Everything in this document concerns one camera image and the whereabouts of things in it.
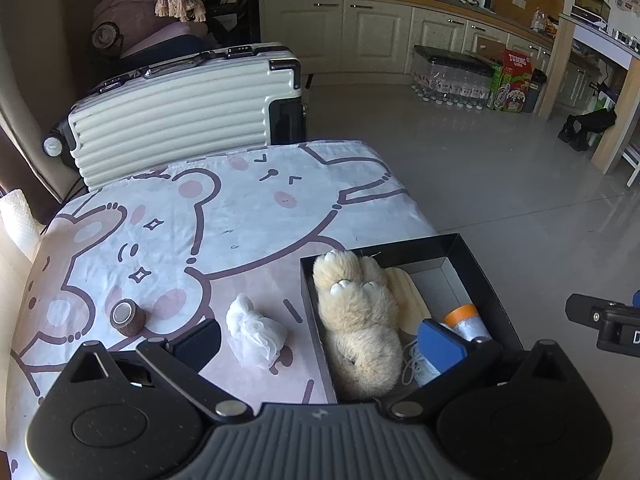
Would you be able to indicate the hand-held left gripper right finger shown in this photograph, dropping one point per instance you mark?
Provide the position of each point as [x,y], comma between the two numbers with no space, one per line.
[442,347]

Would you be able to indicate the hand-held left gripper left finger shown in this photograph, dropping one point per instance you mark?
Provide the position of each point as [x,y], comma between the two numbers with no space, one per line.
[197,345]

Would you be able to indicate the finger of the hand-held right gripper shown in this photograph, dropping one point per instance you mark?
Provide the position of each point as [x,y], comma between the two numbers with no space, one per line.
[636,298]
[585,310]

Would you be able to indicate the white mesh bath pouf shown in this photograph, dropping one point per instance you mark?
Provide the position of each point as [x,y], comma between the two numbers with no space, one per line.
[255,330]

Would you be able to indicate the black cardboard box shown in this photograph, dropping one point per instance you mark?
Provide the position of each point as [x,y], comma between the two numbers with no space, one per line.
[480,285]

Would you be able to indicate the brown bandage roll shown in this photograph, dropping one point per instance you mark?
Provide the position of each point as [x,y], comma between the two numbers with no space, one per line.
[127,316]

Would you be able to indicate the beige plush toy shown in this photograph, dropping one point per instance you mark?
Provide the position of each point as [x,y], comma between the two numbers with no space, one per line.
[357,320]

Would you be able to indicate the white chair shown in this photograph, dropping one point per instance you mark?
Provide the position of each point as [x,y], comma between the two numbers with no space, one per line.
[632,162]

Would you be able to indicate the bear printed bed sheet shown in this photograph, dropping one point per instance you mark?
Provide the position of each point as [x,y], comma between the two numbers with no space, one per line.
[225,200]

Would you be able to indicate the white foam sheet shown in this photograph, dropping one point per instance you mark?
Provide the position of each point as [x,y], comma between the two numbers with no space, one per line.
[17,220]

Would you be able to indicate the dark grey bin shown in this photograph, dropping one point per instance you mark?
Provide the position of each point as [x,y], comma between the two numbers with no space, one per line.
[535,92]

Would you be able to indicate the white ribbed suitcase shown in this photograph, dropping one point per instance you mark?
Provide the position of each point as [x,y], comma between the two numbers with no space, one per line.
[175,120]

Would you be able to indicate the red green carton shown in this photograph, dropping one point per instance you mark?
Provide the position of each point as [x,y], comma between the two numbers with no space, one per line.
[510,82]

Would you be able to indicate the wooden desk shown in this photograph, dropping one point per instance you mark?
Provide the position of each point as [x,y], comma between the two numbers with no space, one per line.
[615,55]

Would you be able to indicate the pack of water bottles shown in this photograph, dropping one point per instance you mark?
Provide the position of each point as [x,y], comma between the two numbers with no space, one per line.
[450,77]

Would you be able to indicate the snack bag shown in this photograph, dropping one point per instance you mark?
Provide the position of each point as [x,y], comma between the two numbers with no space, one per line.
[542,20]

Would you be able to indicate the glass fish tank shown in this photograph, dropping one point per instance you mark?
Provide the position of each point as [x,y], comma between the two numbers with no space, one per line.
[590,4]

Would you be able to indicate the white kitchen cabinets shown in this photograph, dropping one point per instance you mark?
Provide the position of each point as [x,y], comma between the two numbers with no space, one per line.
[375,35]

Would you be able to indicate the pink bedding bundle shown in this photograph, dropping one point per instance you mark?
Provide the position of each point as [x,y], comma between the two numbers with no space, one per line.
[135,15]

